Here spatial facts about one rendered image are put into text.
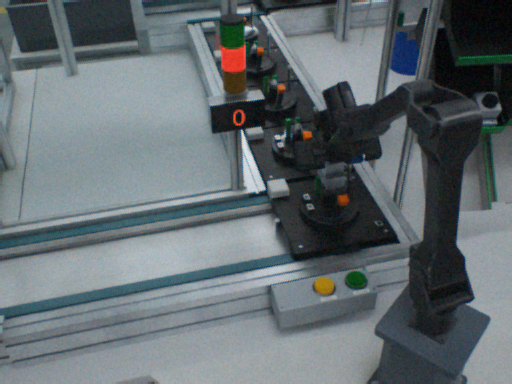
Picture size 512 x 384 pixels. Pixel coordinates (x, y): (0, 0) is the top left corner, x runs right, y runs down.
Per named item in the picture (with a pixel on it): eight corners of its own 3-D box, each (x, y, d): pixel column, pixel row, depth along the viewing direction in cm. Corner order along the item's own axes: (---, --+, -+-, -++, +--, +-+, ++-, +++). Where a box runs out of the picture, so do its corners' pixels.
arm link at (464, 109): (487, 103, 77) (457, 90, 83) (440, 114, 75) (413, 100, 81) (466, 291, 92) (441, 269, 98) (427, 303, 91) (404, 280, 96)
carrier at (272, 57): (299, 84, 184) (300, 48, 177) (227, 94, 181) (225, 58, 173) (279, 52, 203) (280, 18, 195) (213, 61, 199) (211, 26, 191)
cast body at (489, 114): (492, 131, 119) (506, 112, 112) (470, 132, 119) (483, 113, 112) (483, 97, 122) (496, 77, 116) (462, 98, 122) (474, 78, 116)
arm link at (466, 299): (471, 307, 93) (480, 280, 89) (423, 322, 91) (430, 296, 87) (447, 277, 98) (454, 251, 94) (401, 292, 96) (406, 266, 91)
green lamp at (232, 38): (247, 48, 113) (247, 24, 110) (223, 51, 113) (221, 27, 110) (242, 37, 117) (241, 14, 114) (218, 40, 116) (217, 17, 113)
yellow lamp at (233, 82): (248, 92, 120) (248, 71, 117) (225, 95, 119) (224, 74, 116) (243, 81, 124) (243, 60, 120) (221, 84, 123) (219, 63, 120)
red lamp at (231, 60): (248, 70, 117) (247, 48, 114) (224, 73, 116) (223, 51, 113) (243, 59, 120) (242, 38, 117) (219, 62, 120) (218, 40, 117)
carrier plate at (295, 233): (396, 241, 128) (397, 235, 127) (294, 261, 124) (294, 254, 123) (356, 177, 146) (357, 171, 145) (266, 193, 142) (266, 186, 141)
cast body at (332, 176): (344, 186, 126) (347, 161, 122) (325, 190, 125) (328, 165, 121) (331, 164, 133) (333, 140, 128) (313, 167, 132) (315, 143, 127)
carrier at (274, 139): (354, 174, 147) (359, 134, 139) (265, 189, 143) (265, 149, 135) (324, 125, 166) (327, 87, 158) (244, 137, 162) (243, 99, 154)
